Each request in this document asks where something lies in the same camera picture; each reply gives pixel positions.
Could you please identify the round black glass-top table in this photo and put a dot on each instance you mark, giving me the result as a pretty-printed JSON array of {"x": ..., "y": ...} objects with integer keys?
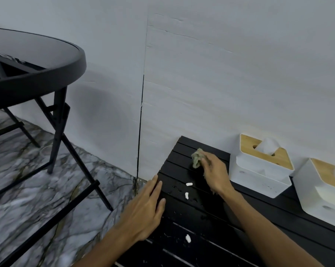
[{"x": 45, "y": 79}]

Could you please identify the grey-green cleaning rag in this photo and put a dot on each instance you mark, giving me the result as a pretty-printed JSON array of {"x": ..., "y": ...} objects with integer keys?
[{"x": 197, "y": 159}]

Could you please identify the person's left hand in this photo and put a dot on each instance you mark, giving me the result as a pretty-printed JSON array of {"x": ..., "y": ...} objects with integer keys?
[{"x": 142, "y": 214}]

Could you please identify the person's right hand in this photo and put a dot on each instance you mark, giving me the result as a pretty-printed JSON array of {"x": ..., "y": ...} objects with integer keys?
[{"x": 217, "y": 175}]

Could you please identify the scattered white paper scraps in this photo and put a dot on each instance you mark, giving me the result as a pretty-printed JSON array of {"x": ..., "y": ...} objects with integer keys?
[{"x": 188, "y": 238}]

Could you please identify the black slatted table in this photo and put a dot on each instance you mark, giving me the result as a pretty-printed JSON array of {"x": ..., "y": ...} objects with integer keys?
[{"x": 189, "y": 219}]

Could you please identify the white tissue box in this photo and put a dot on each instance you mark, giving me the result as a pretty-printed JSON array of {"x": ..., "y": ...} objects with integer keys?
[
  {"x": 317, "y": 202},
  {"x": 256, "y": 180}
]

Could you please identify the person's right forearm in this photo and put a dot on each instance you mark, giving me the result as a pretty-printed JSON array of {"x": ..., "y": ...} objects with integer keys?
[{"x": 267, "y": 236}]

